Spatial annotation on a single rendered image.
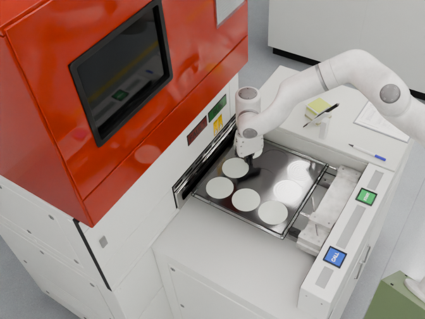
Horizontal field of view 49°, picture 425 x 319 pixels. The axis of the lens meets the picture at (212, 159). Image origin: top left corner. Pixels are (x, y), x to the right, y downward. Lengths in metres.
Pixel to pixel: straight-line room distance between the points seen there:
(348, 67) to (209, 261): 0.77
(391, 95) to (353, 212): 0.43
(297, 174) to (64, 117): 0.97
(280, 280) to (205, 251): 0.27
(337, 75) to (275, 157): 0.46
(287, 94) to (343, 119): 0.43
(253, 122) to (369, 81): 0.36
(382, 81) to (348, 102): 0.57
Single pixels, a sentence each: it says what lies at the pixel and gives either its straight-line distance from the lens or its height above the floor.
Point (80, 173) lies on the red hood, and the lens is 1.10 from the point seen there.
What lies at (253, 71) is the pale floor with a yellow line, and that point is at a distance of 3.63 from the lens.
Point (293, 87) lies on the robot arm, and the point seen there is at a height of 1.27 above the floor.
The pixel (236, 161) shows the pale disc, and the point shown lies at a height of 0.90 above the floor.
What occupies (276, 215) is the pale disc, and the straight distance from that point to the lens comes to 1.60.
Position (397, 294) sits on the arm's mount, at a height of 1.07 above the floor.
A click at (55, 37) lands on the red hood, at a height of 1.74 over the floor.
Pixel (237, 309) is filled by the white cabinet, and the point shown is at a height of 0.72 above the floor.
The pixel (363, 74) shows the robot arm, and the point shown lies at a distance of 1.43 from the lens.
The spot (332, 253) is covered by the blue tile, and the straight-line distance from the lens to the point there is 1.47.
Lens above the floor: 2.21
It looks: 48 degrees down
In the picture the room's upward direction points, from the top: 5 degrees counter-clockwise
